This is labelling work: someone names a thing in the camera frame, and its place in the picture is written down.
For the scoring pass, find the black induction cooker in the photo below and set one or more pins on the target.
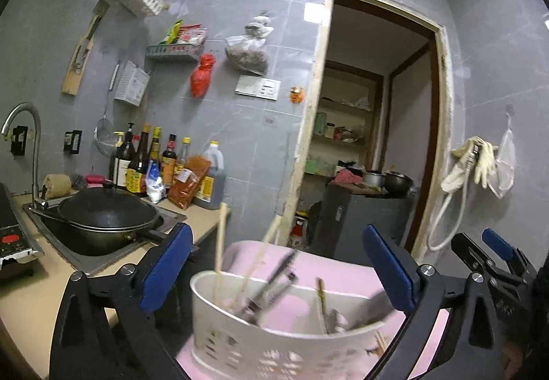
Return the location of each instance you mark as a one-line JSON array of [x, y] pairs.
[[13, 242]]

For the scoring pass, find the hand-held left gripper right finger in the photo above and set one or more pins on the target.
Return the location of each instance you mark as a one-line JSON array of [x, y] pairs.
[[390, 268]]

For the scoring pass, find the orange plug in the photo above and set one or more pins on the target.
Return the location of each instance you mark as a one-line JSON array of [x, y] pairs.
[[297, 94]]

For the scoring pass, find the steel sink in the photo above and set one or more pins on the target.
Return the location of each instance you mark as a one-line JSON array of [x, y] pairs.
[[85, 260]]

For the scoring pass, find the white wall box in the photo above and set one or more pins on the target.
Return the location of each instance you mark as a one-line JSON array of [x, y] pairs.
[[315, 13]]

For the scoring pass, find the pink dish cloth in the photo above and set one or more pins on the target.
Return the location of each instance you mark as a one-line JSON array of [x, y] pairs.
[[95, 180]]

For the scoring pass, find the steel wool scrubber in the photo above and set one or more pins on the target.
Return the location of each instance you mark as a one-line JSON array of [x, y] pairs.
[[78, 182]]

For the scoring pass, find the small black peeler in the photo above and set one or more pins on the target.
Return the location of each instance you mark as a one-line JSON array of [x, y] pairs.
[[278, 292]]

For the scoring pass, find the clear yellow cap bottle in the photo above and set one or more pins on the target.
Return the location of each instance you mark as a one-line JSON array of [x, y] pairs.
[[182, 157]]

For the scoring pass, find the tan loofah sponge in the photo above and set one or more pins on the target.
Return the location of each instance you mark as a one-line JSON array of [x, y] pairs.
[[56, 186]]

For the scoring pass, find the white wall switch panel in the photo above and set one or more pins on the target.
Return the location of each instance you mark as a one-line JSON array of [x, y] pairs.
[[257, 87]]

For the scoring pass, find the small yellow cap bottle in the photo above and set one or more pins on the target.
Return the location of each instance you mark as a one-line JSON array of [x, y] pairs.
[[115, 148]]

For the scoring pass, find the brown cap sauce bottle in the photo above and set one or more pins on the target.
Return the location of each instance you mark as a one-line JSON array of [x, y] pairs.
[[140, 174]]

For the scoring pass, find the wooden door frame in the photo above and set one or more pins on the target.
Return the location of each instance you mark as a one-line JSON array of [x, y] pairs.
[[315, 105]]

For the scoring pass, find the white wall cutlery holder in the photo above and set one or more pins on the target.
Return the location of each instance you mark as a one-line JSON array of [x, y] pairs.
[[131, 84]]

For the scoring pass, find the beige kitchen counter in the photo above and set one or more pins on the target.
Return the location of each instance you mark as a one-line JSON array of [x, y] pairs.
[[34, 311]]

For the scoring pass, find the dark grey cabinet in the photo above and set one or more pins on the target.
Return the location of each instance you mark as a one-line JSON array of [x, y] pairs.
[[364, 221]]

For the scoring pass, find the red plastic bag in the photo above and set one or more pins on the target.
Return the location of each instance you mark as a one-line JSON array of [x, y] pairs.
[[201, 77]]

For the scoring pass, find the white blue bag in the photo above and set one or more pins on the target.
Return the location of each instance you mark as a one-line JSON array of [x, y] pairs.
[[155, 187]]

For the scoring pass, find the large dark oil jug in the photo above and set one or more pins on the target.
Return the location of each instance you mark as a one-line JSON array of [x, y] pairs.
[[214, 182]]

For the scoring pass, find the white plastic utensil basket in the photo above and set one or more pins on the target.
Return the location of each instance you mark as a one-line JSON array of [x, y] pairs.
[[257, 345]]

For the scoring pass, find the metal wall rack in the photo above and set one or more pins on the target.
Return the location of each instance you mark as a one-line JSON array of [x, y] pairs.
[[173, 52]]

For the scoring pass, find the black wok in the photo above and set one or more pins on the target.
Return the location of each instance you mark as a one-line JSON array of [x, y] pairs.
[[107, 212]]

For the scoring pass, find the wooden knife board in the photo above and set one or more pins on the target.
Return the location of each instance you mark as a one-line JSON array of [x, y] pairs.
[[79, 58]]

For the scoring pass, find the green box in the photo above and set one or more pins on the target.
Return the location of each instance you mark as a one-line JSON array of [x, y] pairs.
[[315, 166]]

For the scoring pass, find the black round pot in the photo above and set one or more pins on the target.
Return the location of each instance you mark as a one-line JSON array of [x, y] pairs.
[[399, 184]]

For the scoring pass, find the red label sauce bottle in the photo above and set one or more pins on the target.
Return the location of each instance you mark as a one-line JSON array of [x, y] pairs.
[[168, 161]]

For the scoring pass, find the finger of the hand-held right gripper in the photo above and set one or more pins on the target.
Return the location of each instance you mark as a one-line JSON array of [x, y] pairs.
[[499, 240], [472, 253]]

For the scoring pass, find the steel rice pot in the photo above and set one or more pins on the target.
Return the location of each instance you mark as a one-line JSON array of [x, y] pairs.
[[374, 179]]

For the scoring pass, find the red snack packet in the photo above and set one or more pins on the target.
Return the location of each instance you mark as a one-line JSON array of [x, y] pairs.
[[191, 34]]

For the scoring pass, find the cream rubber gloves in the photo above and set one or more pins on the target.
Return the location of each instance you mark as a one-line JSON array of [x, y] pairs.
[[482, 161]]

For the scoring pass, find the yellow green snack packet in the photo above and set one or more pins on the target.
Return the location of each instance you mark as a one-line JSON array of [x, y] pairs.
[[170, 33]]

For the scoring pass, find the clear bag of dried goods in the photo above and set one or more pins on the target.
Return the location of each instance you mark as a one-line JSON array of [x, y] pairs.
[[248, 51]]

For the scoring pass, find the pink red cloth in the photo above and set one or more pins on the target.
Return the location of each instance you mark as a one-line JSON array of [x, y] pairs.
[[347, 177]]

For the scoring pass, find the white mesh bag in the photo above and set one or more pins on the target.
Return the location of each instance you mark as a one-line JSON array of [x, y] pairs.
[[504, 165]]

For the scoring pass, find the wooden shelf unit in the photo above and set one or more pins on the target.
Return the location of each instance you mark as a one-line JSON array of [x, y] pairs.
[[343, 139]]

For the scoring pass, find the red white container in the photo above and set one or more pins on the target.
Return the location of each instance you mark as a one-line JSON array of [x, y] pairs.
[[298, 232]]

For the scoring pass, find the dark pump bottle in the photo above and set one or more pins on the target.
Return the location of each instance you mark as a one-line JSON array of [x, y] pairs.
[[124, 165]]

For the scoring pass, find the steel faucet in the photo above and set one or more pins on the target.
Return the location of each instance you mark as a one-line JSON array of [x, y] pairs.
[[36, 135]]

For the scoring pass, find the green jar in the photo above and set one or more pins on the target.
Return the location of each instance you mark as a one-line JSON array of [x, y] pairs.
[[321, 124]]

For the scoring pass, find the black wall socket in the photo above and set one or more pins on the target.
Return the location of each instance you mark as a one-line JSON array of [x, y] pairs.
[[19, 139], [73, 142]]

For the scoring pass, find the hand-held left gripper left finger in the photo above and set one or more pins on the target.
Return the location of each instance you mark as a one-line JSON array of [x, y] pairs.
[[167, 268]]

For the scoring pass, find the yellow cap sauce bottle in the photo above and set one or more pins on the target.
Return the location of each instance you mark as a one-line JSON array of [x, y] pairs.
[[155, 144]]

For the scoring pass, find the metal mesh strainer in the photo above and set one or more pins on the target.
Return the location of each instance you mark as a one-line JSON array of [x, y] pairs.
[[104, 137]]

